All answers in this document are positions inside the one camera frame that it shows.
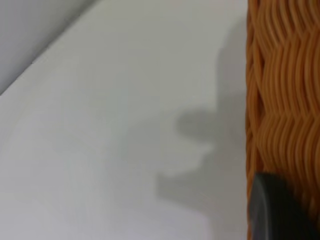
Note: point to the tan woven wicker basket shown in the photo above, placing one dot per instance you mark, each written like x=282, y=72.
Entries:
x=282, y=75

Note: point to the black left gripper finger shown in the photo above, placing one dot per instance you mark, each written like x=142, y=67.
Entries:
x=275, y=212

